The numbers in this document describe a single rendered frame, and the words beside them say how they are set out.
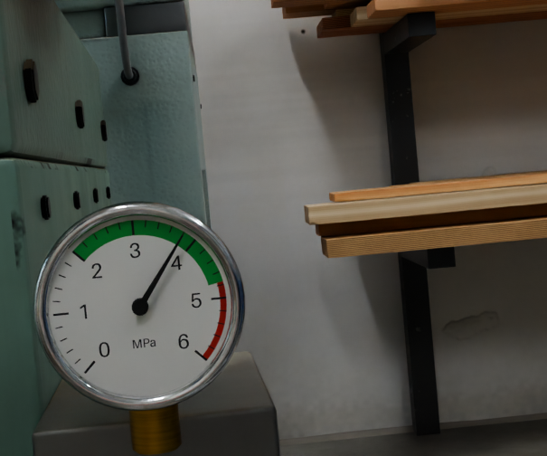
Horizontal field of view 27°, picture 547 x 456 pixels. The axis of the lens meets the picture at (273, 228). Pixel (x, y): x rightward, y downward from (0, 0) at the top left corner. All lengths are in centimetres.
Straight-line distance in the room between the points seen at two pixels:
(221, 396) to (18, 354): 7
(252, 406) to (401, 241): 201
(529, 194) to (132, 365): 213
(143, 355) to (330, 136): 253
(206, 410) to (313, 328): 250
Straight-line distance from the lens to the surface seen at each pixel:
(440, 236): 239
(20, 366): 41
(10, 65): 42
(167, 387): 35
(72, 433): 38
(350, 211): 237
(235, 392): 41
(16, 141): 41
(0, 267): 41
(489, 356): 296
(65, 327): 34
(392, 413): 294
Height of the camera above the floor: 70
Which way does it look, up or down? 3 degrees down
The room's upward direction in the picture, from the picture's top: 5 degrees counter-clockwise
